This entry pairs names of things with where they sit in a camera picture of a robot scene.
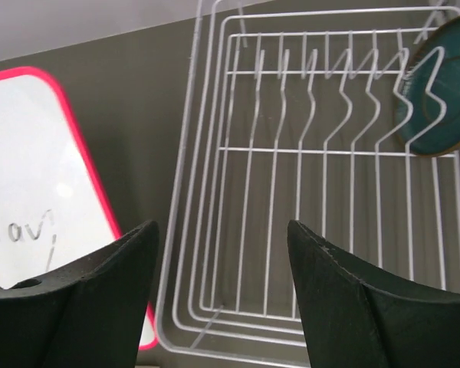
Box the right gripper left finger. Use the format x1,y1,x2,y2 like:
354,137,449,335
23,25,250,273
0,221,159,368

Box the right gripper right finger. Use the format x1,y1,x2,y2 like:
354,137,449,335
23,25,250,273
287,220,460,367

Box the teal ceramic plate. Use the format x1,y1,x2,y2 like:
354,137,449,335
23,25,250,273
396,16,460,157

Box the pink framed whiteboard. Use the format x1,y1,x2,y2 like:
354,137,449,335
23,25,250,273
0,67,156,349

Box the white wire dish rack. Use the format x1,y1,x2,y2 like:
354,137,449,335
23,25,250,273
156,1,460,367

